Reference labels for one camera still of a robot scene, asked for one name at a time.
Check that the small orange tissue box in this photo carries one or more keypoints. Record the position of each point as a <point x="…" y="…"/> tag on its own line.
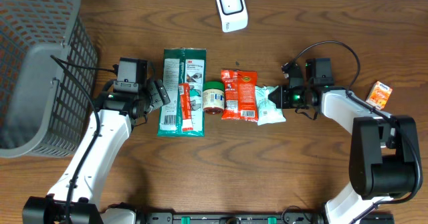
<point x="379" y="95"/>

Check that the green lid glass jar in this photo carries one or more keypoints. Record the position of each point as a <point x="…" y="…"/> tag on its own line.
<point x="213" y="97"/>

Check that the red candy bar wrapper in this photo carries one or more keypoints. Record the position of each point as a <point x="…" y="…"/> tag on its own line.
<point x="187" y="124"/>

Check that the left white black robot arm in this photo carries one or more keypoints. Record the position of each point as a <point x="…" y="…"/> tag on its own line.
<point x="75" y="198"/>

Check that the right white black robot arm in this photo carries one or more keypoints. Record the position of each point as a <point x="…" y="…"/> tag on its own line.
<point x="384" y="164"/>

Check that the mint green wipes pack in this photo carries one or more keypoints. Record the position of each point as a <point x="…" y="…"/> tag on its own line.
<point x="266" y="109"/>

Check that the green white gloves package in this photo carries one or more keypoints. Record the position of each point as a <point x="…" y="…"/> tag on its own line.
<point x="183" y="79"/>

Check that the grey plastic mesh basket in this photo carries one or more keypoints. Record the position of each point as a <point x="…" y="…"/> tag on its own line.
<point x="47" y="70"/>

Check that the white barcode scanner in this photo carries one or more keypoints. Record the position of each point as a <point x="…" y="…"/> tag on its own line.
<point x="233" y="15"/>

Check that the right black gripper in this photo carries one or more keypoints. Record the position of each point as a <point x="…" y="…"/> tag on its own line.
<point x="282" y="102"/>

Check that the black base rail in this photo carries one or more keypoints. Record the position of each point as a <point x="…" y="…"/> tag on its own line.
<point x="168" y="218"/>

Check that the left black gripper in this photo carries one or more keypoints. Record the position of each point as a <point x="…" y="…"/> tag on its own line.
<point x="159" y="94"/>

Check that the orange red snack bag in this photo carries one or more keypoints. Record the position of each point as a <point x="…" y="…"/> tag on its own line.
<point x="240" y="101"/>

